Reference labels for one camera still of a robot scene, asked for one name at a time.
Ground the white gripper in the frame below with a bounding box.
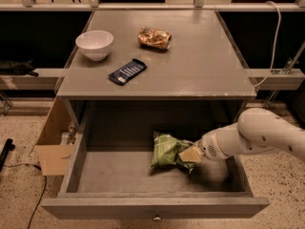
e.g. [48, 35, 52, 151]
[178, 130, 228, 163]

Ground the green jalapeno chip bag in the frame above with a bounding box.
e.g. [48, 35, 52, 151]
[151, 132, 195, 172]

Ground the metal drawer knob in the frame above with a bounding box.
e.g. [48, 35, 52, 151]
[152, 213, 162, 222]

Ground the open grey top drawer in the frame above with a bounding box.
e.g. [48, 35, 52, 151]
[42, 100, 269, 219]

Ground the grey cabinet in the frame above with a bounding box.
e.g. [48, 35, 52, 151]
[58, 10, 255, 127]

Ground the dark blue snack bar wrapper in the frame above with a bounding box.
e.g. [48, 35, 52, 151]
[109, 59, 147, 86]

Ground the crushed gold can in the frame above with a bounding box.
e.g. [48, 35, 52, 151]
[137, 27, 172, 51]

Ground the brown cardboard box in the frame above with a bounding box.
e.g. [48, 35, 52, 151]
[35, 98, 77, 176]

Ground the white ceramic bowl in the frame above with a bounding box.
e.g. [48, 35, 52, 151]
[75, 31, 113, 61]

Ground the black object on floor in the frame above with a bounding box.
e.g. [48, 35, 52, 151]
[0, 138, 15, 172]

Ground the black item on shelf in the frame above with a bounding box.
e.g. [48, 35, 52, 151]
[0, 60, 38, 76]

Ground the black floor cable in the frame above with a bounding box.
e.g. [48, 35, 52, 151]
[3, 162, 48, 229]

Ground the white hanging cable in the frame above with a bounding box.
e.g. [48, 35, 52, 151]
[253, 0, 283, 89]

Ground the metal railing frame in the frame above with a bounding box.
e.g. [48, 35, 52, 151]
[0, 0, 304, 11]

